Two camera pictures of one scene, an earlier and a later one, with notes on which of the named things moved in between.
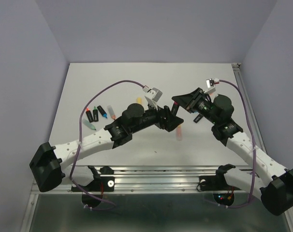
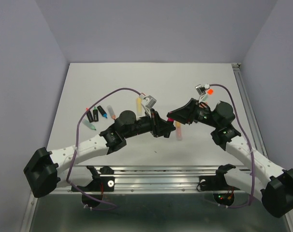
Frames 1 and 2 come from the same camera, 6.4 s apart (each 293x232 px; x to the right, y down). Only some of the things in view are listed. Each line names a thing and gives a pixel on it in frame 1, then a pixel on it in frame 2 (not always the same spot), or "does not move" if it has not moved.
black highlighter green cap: [95, 112] does not move
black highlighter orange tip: [89, 115] does not move
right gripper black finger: [184, 100] → [185, 114]
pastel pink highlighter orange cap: [179, 136] does not move
